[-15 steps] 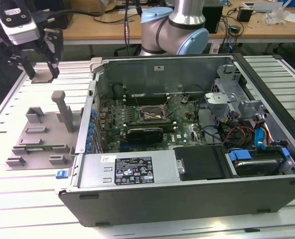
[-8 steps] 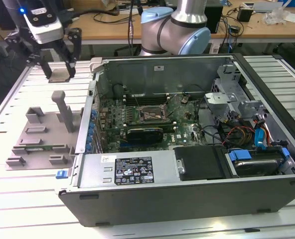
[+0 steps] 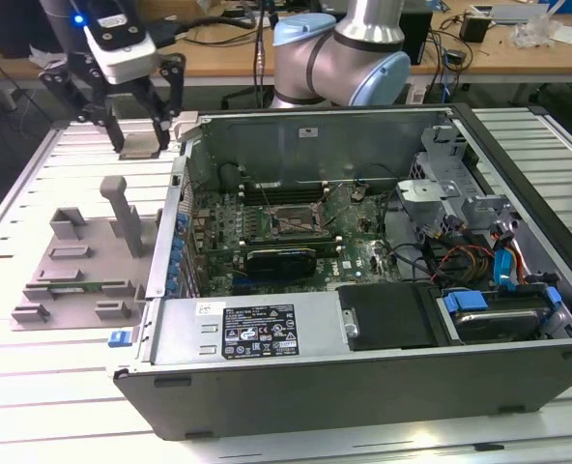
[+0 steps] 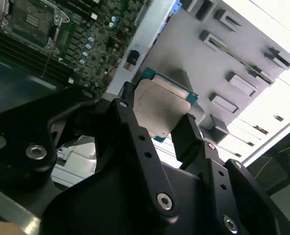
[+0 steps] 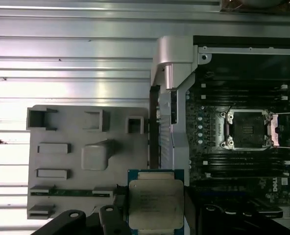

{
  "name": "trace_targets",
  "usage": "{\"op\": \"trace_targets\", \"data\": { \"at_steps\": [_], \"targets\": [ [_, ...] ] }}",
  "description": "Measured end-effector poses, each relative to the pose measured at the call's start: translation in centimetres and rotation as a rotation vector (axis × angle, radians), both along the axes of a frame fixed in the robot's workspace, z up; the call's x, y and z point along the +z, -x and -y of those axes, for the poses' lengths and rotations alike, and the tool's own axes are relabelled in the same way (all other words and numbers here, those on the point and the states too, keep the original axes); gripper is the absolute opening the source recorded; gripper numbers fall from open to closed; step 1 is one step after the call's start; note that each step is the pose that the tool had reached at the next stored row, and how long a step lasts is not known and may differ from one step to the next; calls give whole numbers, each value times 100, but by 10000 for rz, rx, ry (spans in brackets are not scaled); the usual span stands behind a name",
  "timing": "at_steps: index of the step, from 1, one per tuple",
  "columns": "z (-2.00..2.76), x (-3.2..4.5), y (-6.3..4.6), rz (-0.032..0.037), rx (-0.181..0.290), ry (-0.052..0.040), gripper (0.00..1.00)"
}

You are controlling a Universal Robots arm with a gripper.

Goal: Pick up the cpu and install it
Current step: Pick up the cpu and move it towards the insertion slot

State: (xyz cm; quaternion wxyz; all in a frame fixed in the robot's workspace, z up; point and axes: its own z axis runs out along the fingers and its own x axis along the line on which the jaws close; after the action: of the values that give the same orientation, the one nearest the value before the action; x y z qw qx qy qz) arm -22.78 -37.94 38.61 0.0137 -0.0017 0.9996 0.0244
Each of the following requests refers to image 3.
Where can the green motherboard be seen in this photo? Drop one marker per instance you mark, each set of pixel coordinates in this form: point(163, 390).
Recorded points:
point(349, 241)

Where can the black plastic shroud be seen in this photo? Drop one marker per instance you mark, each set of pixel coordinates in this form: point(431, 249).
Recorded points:
point(387, 316)

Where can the blue plastic clip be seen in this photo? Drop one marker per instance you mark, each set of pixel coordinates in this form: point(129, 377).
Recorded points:
point(118, 338)

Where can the CPU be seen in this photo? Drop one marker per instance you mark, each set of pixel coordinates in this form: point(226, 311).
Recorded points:
point(138, 145)

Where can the locking lever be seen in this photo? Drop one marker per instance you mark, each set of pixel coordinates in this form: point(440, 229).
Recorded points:
point(293, 223)
point(268, 203)

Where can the hard disk in blue carrier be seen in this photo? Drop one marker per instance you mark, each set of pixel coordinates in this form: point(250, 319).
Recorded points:
point(498, 321)

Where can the grey parts rack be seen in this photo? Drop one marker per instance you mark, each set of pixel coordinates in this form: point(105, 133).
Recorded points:
point(93, 241)

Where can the silver metal drive cage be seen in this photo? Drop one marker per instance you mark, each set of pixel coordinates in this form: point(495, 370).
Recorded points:
point(436, 193)

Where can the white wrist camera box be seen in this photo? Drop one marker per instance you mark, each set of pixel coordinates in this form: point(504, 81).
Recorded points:
point(126, 58)

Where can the wooden desk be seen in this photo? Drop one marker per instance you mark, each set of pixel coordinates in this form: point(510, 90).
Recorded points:
point(498, 58)

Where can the grey power supply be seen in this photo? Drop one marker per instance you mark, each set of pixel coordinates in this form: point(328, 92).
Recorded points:
point(180, 328)

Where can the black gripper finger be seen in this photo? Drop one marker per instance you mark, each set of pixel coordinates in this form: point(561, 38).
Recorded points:
point(175, 87)
point(90, 72)

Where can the black graphics card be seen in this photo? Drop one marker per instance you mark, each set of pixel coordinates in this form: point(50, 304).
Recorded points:
point(281, 261)

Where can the white corner bracket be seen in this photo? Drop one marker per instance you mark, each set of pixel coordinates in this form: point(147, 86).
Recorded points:
point(184, 121)

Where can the CPU socket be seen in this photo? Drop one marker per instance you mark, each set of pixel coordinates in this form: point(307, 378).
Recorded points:
point(288, 212)

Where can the silver coin battery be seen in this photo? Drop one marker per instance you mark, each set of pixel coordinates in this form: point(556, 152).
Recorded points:
point(358, 193)

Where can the clear plastic bag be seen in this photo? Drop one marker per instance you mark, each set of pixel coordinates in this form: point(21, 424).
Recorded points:
point(532, 31)

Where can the black RAM slot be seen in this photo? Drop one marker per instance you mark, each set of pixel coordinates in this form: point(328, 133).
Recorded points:
point(286, 200)
point(286, 189)
point(286, 193)
point(327, 247)
point(291, 243)
point(286, 196)
point(291, 240)
point(291, 236)

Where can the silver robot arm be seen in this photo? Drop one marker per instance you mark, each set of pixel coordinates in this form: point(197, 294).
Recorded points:
point(344, 58)

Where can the small black adapter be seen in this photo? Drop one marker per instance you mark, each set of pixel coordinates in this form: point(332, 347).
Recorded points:
point(474, 28)

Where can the black PC case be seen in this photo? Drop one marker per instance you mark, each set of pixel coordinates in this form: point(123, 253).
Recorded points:
point(315, 401)

